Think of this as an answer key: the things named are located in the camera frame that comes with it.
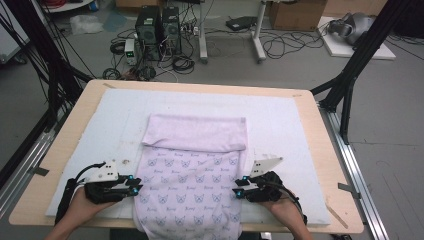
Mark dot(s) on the grey tape piece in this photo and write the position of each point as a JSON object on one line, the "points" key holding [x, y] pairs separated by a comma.
{"points": [[348, 189], [39, 171]]}

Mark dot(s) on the person's right hand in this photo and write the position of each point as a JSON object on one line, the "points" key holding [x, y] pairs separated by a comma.
{"points": [[283, 208]]}

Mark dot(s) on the large black computer tower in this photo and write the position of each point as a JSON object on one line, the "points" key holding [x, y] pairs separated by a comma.
{"points": [[148, 33]]}

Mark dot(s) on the black frame strut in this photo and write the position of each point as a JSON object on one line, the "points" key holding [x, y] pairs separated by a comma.
{"points": [[33, 33], [356, 66]]}

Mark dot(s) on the flat black device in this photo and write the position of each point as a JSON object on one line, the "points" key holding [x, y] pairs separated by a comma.
{"points": [[240, 23]]}

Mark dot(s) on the lilac printed towel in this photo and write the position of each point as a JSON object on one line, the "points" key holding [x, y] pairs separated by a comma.
{"points": [[190, 186]]}

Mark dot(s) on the white cabinet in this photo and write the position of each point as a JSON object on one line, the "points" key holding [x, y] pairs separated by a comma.
{"points": [[10, 36]]}

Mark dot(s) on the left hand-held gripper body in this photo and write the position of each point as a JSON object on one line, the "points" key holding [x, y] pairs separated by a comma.
{"points": [[103, 191]]}

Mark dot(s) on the clear plastic bag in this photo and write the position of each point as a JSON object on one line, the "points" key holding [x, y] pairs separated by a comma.
{"points": [[86, 24]]}

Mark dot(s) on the aluminium rail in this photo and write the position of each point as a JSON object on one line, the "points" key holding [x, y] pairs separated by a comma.
{"points": [[16, 183], [348, 166]]}

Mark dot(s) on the white desk leg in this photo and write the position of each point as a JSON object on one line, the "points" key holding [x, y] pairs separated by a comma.
{"points": [[202, 40], [257, 36]]}

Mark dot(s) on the slim black computer tower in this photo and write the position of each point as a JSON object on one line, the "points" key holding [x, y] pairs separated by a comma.
{"points": [[171, 30]]}

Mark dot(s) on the white grid mat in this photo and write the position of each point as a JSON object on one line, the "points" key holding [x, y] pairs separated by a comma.
{"points": [[200, 103]]}

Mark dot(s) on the white floor board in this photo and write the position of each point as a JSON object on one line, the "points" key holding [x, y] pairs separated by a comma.
{"points": [[363, 51]]}

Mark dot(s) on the brown cardboard box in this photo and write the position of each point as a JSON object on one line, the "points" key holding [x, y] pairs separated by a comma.
{"points": [[296, 15]]}

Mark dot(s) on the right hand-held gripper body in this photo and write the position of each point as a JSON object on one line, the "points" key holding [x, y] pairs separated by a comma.
{"points": [[265, 190]]}

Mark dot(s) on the thin wooden stick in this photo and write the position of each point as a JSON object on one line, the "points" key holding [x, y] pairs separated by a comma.
{"points": [[338, 217]]}

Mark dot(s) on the grey headset device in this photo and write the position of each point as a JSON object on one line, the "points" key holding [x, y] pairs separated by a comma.
{"points": [[353, 26]]}

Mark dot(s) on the person's dark clothing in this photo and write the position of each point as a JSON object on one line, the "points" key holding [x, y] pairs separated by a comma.
{"points": [[121, 235]]}

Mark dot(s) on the teal floor sheet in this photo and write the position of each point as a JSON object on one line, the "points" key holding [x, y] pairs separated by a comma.
{"points": [[115, 21]]}

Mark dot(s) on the small white power supply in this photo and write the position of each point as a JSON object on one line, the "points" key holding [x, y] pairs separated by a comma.
{"points": [[130, 51]]}

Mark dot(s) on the person's left hand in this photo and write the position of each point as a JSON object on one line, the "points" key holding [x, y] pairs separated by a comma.
{"points": [[86, 208]]}

